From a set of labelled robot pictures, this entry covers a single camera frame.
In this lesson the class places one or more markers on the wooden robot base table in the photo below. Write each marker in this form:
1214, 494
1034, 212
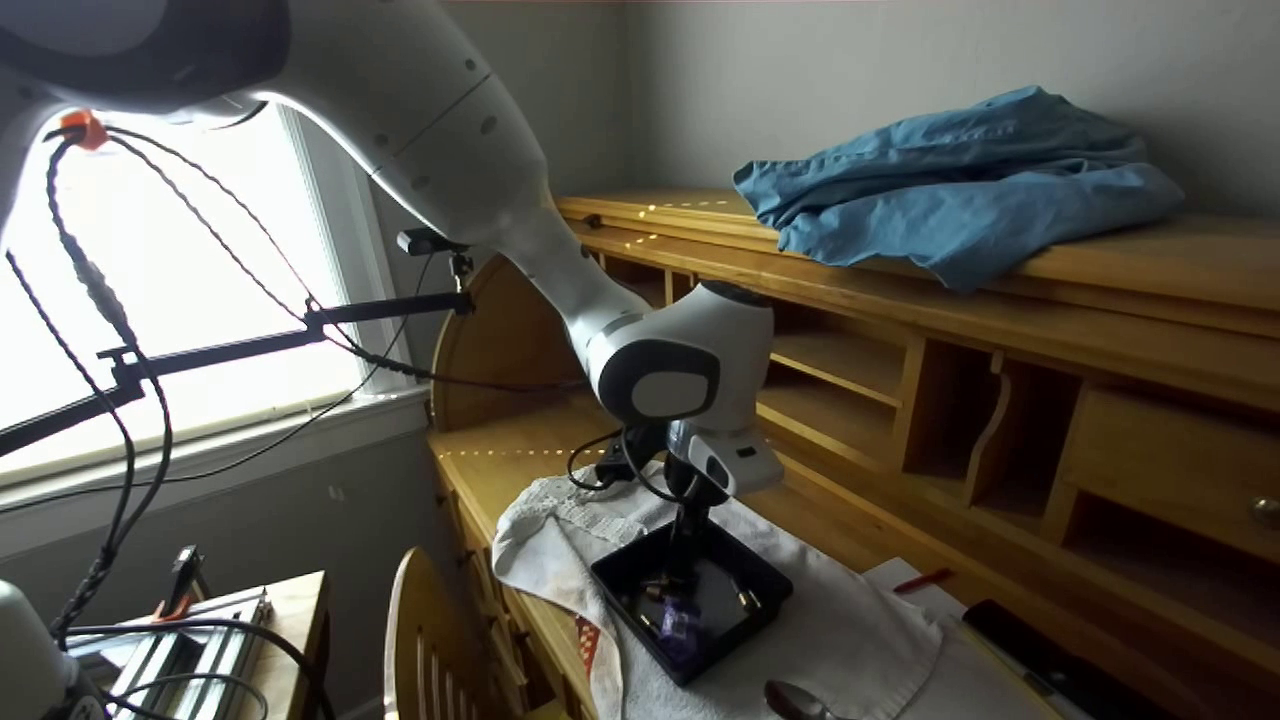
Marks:
301, 626

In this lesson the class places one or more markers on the black boom stand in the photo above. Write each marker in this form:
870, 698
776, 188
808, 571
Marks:
227, 350

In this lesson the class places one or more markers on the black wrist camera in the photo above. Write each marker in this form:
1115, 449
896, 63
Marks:
618, 468

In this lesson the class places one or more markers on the black camera on boom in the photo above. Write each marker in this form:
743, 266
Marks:
430, 241

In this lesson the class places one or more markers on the white paper sheet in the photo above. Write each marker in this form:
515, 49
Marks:
961, 665

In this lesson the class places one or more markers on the red pencil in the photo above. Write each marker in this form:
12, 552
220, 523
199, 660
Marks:
922, 582

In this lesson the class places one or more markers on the purple candy wrapper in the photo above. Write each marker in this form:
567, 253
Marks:
681, 626

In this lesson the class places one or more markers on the wooden desk with hutch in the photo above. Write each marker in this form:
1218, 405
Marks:
1147, 441

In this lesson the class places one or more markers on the bright white framed window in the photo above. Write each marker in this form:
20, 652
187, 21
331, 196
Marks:
26, 186

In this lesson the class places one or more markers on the white terry towel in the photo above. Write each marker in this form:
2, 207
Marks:
841, 643

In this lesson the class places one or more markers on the aluminium extrusion rail frame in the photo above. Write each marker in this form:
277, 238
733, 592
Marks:
172, 660

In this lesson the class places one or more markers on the wooden slat-back chair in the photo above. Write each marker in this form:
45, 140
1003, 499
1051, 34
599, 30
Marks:
421, 643

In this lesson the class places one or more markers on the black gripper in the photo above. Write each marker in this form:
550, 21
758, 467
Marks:
695, 494

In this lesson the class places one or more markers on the crumpled blue cloth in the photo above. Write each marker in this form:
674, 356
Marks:
961, 186

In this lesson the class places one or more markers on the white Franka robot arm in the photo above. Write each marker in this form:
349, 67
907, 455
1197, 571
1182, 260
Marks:
401, 121

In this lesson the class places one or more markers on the black plastic tray box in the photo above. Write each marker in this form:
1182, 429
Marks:
729, 636

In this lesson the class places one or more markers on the black flat device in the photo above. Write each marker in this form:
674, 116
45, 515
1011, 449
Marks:
1043, 660

